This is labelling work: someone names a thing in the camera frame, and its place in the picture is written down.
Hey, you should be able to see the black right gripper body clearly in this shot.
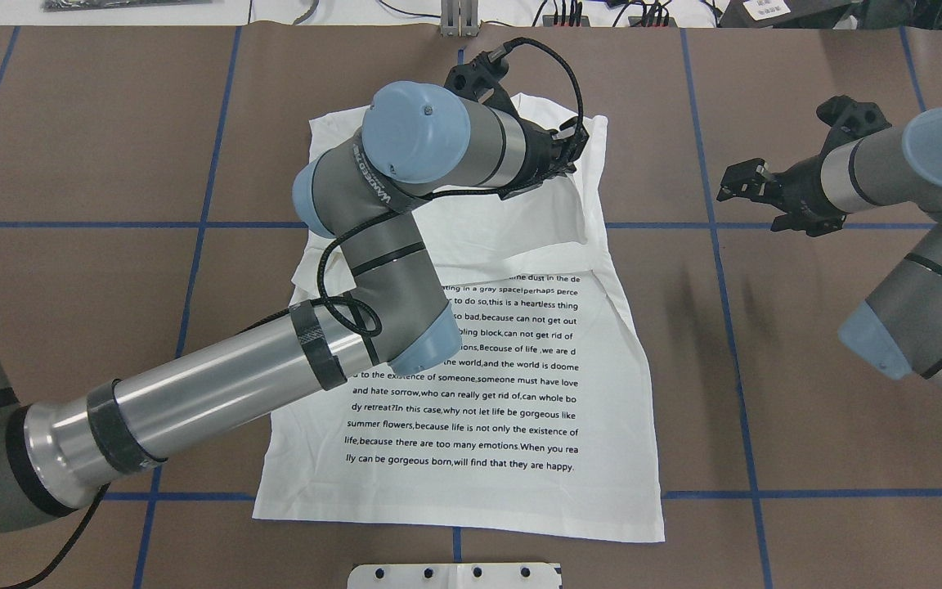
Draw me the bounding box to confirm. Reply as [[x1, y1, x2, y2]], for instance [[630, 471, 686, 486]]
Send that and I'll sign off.
[[765, 155, 844, 237]]

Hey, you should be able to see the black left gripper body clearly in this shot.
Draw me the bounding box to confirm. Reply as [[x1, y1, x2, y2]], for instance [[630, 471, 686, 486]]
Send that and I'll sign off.
[[500, 119, 590, 200]]

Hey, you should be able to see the white long-sleeve printed shirt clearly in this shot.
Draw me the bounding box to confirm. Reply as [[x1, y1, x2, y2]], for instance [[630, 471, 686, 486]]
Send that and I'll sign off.
[[252, 115, 665, 543]]

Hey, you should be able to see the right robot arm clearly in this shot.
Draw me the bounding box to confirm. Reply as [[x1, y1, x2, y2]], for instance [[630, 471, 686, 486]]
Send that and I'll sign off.
[[716, 96, 942, 388]]

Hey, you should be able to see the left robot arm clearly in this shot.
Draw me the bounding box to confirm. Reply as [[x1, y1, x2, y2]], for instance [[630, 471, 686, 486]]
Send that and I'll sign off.
[[0, 74, 590, 533]]

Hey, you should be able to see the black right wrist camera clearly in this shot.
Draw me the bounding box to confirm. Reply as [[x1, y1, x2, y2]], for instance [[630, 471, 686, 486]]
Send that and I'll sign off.
[[816, 96, 892, 156]]

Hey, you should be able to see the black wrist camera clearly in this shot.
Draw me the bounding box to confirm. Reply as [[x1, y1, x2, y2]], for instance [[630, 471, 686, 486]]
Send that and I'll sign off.
[[816, 96, 892, 156], [443, 46, 518, 117]]

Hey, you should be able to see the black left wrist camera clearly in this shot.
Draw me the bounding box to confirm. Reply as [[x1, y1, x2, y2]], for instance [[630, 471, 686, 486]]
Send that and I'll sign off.
[[443, 46, 518, 117]]

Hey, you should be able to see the aluminium frame post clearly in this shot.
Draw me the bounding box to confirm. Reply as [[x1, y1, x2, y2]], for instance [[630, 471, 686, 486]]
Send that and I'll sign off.
[[440, 0, 481, 38]]

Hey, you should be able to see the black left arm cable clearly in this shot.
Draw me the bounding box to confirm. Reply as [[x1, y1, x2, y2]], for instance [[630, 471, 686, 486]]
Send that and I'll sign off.
[[313, 37, 586, 336]]

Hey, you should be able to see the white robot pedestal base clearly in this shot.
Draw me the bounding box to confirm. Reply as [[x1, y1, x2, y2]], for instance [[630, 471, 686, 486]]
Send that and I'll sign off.
[[347, 562, 563, 588]]

